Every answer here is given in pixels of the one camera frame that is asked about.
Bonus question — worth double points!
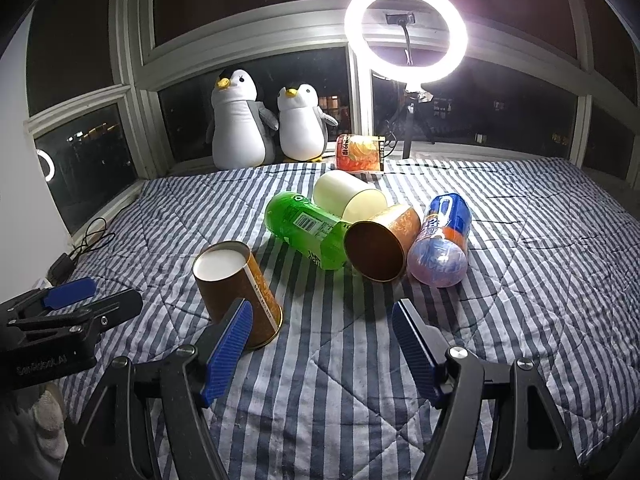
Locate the blue and orange cup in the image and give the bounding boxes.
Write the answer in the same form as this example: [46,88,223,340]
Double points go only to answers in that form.
[406,193,473,288]

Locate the black power adapter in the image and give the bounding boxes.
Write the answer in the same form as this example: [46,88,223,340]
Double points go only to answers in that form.
[47,252,76,286]

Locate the white ring light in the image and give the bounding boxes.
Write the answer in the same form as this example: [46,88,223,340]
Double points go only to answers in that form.
[344,0,469,86]

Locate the brown cup with white inside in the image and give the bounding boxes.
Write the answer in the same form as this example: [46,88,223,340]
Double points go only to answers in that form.
[192,241,284,351]

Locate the black phone holder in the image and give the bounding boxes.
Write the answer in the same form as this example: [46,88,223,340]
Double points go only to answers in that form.
[385,10,417,68]

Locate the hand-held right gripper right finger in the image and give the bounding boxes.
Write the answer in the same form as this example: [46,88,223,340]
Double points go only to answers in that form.
[391,299,583,480]

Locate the white window frame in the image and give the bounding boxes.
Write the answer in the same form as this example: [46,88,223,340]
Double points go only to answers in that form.
[22,0,640,186]

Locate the small penguin plush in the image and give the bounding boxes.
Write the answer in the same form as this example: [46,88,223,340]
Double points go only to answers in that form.
[276,84,340,162]

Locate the black tripod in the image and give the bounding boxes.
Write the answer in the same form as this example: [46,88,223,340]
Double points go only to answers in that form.
[382,82,436,158]

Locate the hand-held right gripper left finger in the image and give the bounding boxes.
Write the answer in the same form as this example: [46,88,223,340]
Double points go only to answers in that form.
[59,298,254,480]

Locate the large penguin plush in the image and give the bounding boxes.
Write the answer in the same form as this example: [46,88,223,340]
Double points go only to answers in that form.
[206,69,280,169]

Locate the orange printed cup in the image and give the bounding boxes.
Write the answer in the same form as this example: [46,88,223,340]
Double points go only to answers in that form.
[335,133,387,173]

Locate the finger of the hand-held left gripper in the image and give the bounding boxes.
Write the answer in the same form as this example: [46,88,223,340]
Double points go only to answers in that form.
[7,288,144,342]
[0,276,97,328]

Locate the gold cup with brown inside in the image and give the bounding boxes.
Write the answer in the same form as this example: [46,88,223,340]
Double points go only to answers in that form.
[343,203,422,282]

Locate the green plastic bottle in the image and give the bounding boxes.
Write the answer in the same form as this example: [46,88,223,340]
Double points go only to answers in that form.
[263,191,351,272]

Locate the black cable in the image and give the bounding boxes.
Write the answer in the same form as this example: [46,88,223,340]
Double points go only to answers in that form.
[67,216,116,261]

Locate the blue white striped blanket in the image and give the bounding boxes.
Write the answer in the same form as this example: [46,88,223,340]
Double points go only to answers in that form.
[50,156,640,480]

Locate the cream white cup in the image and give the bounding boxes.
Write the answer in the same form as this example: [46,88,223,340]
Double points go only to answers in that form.
[312,170,388,225]

